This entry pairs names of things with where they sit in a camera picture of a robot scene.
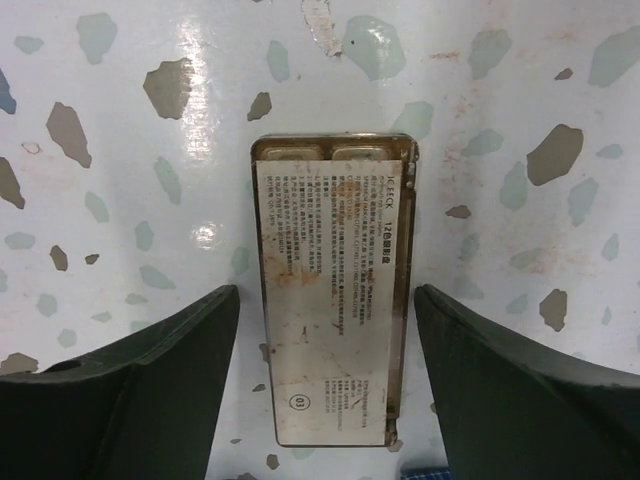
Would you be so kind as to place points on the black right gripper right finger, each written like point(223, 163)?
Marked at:
point(511, 408)

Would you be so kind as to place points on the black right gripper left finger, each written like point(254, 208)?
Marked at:
point(143, 407)

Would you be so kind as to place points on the long brown labelled palette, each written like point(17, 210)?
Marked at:
point(335, 220)

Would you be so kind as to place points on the blue checkered cloth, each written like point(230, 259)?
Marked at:
point(427, 474)

